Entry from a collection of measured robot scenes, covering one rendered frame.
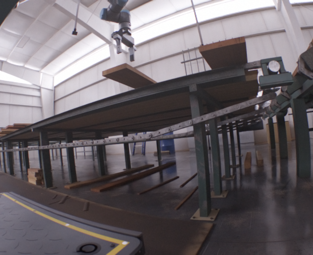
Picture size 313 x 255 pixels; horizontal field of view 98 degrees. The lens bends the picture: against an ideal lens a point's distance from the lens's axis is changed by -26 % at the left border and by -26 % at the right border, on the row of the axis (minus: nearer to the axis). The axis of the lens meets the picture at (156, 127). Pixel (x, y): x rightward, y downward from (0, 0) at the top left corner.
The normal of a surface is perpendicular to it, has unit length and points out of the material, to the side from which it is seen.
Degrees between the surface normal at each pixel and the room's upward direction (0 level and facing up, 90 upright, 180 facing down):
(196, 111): 90
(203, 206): 90
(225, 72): 90
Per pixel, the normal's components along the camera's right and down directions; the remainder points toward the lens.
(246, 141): -0.50, -0.02
